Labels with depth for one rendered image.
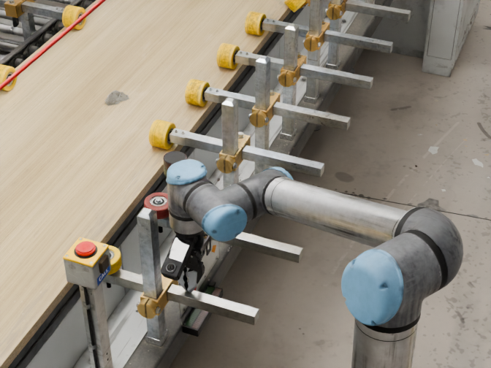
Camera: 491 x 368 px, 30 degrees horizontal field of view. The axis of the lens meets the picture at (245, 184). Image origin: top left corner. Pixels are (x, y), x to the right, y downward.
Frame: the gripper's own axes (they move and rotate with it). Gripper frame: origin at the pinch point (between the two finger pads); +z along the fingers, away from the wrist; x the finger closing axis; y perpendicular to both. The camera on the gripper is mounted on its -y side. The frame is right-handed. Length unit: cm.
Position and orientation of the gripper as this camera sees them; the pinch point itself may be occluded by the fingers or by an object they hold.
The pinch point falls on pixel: (187, 290)
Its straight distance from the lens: 230.4
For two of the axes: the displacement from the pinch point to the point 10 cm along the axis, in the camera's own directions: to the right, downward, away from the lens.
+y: 3.7, -5.7, 7.3
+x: -9.3, -2.4, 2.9
